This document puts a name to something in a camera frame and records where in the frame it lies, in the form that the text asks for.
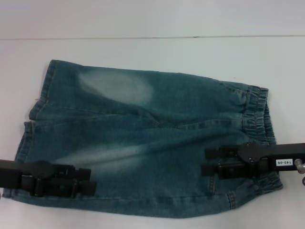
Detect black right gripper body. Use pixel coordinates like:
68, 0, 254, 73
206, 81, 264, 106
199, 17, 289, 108
238, 142, 305, 179

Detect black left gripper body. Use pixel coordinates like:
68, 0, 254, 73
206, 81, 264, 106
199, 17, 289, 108
0, 160, 57, 198

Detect blue denim shorts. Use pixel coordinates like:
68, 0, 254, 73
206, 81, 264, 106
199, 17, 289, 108
3, 59, 284, 219

